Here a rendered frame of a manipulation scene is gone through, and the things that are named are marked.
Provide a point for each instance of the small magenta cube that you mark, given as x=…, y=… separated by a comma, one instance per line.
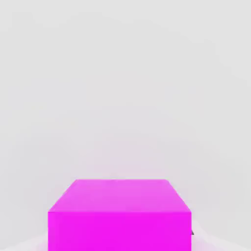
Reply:
x=119, y=225

